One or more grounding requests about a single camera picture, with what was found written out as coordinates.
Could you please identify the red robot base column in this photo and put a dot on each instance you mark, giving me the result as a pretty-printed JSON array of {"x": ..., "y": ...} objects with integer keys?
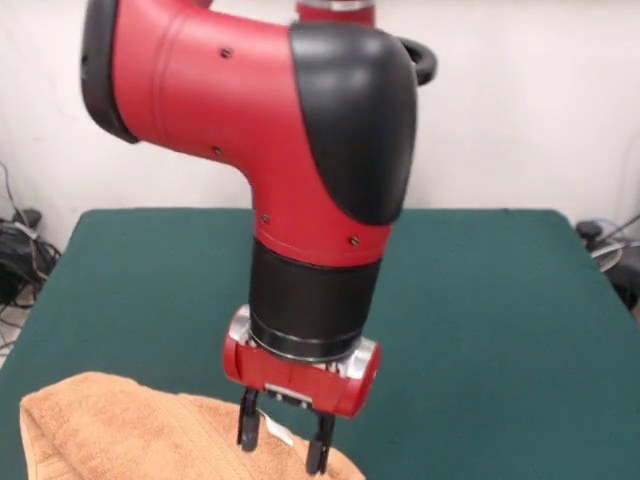
[{"x": 345, "y": 12}]

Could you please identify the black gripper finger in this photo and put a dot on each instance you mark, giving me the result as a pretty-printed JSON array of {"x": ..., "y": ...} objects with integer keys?
[
  {"x": 248, "y": 420},
  {"x": 320, "y": 445}
]

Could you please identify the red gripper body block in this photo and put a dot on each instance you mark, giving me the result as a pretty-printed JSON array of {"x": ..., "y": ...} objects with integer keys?
[{"x": 295, "y": 380}]

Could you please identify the orange-brown terry towel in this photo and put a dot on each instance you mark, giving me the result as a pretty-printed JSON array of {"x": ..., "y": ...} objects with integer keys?
[{"x": 125, "y": 435}]

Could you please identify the dark green table cloth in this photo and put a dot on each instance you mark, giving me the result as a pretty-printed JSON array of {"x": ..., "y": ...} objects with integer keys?
[{"x": 475, "y": 350}]

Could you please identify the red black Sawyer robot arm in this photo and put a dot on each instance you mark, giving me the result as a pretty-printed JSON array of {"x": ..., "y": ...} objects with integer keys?
[{"x": 250, "y": 125}]

